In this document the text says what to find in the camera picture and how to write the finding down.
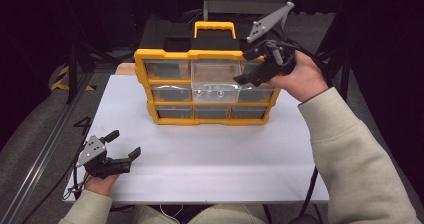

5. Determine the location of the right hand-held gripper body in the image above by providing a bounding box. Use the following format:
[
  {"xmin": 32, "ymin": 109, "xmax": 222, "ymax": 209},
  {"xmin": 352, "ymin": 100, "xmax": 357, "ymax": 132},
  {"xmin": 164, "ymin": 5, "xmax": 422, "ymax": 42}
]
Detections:
[{"xmin": 246, "ymin": 0, "xmax": 297, "ymax": 76}]

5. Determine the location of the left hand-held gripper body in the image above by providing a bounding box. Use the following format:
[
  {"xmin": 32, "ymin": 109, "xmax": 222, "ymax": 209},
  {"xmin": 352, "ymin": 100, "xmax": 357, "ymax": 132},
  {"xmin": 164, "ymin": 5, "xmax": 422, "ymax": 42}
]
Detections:
[{"xmin": 75, "ymin": 135, "xmax": 133, "ymax": 180}]

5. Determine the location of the clear plastic drawer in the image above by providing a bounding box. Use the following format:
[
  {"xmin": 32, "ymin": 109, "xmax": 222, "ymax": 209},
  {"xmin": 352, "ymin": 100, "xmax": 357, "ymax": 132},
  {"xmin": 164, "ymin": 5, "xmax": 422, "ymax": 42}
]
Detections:
[{"xmin": 190, "ymin": 58, "xmax": 243, "ymax": 105}]

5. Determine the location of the yellow black drawer organizer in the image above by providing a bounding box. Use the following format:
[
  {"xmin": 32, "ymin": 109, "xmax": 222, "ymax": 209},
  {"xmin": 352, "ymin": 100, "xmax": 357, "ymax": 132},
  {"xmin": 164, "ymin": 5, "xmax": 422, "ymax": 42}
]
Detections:
[{"xmin": 133, "ymin": 20, "xmax": 296, "ymax": 127}]

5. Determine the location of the person's left hand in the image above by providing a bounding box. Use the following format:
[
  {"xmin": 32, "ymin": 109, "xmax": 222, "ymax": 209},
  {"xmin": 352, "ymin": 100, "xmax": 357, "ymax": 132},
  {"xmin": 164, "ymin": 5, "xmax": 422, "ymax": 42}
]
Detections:
[{"xmin": 83, "ymin": 173, "xmax": 121, "ymax": 197}]

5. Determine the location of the person's right hand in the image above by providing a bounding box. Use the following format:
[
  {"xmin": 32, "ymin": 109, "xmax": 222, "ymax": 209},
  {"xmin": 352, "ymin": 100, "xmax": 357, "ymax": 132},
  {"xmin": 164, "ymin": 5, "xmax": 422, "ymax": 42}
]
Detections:
[{"xmin": 266, "ymin": 49, "xmax": 330, "ymax": 104}]

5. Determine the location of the black metal stand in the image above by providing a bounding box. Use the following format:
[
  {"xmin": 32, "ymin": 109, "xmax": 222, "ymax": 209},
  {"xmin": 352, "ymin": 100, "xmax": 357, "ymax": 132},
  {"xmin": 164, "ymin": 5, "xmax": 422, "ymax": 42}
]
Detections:
[
  {"xmin": 313, "ymin": 45, "xmax": 352, "ymax": 102},
  {"xmin": 64, "ymin": 42, "xmax": 134, "ymax": 106}
]

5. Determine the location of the set of closed clear drawers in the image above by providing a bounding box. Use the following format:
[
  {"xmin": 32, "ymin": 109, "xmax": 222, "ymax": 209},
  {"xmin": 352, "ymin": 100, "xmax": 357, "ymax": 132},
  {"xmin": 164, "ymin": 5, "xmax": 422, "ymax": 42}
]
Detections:
[{"xmin": 143, "ymin": 59, "xmax": 278, "ymax": 120}]

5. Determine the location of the person's lap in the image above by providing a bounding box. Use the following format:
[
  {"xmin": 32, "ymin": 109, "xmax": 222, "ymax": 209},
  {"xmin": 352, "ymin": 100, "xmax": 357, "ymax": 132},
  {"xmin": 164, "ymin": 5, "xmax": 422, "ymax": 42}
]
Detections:
[{"xmin": 131, "ymin": 203, "xmax": 269, "ymax": 224}]

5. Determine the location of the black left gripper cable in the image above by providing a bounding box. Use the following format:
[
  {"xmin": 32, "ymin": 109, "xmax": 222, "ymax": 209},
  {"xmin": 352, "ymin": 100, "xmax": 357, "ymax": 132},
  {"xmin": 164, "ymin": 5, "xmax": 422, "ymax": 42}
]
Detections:
[{"xmin": 19, "ymin": 143, "xmax": 90, "ymax": 224}]

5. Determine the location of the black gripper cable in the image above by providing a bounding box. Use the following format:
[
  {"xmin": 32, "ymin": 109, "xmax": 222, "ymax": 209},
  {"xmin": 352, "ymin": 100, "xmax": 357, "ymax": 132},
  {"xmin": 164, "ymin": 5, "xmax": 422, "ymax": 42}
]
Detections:
[
  {"xmin": 19, "ymin": 143, "xmax": 90, "ymax": 224},
  {"xmin": 286, "ymin": 40, "xmax": 332, "ymax": 218}
]

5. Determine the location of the grey metal frame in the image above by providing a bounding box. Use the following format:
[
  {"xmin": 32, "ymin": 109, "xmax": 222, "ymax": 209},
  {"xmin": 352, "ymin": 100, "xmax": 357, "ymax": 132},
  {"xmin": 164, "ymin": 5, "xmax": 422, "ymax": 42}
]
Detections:
[{"xmin": 202, "ymin": 0, "xmax": 295, "ymax": 29}]

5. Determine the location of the thin white cable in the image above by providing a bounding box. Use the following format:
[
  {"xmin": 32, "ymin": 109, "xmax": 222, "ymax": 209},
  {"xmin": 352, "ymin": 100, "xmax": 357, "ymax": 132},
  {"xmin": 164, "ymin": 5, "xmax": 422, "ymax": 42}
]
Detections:
[{"xmin": 159, "ymin": 203, "xmax": 185, "ymax": 224}]

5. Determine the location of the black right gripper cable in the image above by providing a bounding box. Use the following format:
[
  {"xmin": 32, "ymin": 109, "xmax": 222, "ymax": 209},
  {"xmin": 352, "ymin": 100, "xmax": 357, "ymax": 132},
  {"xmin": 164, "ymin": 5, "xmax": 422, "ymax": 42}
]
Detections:
[{"xmin": 286, "ymin": 40, "xmax": 332, "ymax": 218}]

